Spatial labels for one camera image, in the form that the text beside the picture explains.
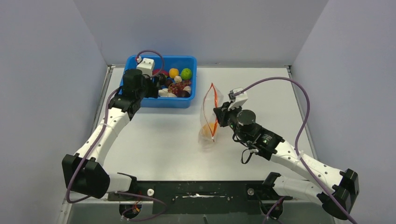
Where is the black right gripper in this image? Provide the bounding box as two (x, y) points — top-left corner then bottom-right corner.
(215, 100), (249, 143)

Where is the clear zip top bag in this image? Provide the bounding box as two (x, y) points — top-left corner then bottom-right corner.
(198, 83), (224, 149)

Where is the yellow bumpy pepper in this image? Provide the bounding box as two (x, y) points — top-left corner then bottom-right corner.
(200, 122), (218, 139)

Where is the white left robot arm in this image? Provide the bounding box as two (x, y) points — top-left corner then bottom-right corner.
(62, 69), (160, 203)

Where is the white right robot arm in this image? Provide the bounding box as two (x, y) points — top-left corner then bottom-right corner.
(213, 102), (360, 222)

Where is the white mushroom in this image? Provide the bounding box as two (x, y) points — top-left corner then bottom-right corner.
(158, 88), (177, 98)

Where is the dark mangosteen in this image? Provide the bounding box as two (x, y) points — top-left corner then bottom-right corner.
(155, 74), (167, 88)

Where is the purple sweet potato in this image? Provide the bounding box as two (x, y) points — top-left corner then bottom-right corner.
(152, 69), (169, 77)

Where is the red grape bunch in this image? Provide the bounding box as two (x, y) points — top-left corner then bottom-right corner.
(168, 80), (192, 95)

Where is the blue plastic bin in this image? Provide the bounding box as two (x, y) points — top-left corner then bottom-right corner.
(124, 55), (197, 108)

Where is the yellow lemon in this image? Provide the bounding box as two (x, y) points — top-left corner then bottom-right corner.
(169, 68), (179, 79)

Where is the white garlic bulb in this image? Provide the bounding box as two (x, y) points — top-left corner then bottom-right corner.
(174, 76), (182, 83)

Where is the dark purple passion fruit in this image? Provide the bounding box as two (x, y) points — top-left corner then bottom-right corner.
(178, 90), (191, 98)

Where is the small white garlic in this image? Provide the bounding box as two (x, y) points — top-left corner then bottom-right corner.
(183, 86), (191, 94)

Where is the green custard apple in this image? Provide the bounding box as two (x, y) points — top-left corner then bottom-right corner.
(180, 68), (193, 80)

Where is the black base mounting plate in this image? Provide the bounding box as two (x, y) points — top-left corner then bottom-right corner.
(116, 181), (280, 215)

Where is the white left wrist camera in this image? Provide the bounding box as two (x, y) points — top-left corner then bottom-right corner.
(136, 57), (155, 76)

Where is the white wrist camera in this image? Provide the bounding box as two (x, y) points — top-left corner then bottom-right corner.
(228, 88), (248, 111)
(136, 57), (155, 76)

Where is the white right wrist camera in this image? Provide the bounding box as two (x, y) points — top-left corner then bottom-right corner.
(228, 88), (248, 111)

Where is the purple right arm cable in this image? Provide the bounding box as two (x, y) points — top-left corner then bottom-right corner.
(232, 77), (358, 224)

